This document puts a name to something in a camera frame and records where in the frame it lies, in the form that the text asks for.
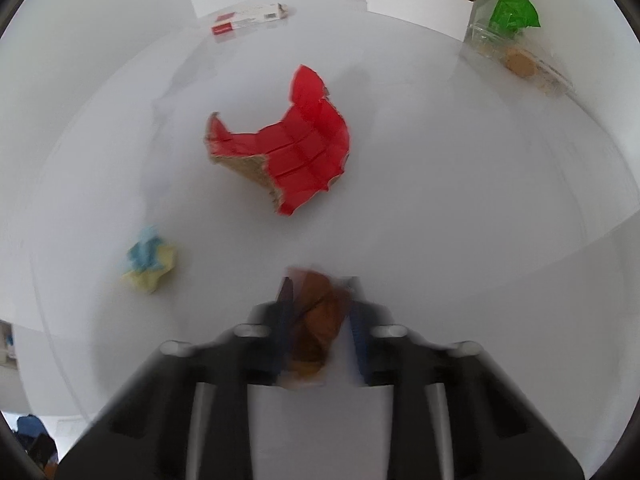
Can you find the yellow blue paper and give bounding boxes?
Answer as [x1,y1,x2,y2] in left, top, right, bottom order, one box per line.
[122,226,177,294]

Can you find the brown chocolate wrapper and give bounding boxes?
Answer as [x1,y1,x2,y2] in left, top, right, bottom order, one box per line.
[279,268,352,389]

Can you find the red torn cardboard piece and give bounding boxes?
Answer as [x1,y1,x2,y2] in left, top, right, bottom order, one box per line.
[205,65,350,216]

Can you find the white folded card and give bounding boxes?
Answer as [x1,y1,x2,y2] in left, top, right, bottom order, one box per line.
[366,0,473,41]

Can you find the green plastic bag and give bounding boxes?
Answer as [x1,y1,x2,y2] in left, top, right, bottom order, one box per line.
[488,0,540,36]

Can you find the red white small box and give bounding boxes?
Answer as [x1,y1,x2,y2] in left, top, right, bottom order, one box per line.
[210,3,288,36]

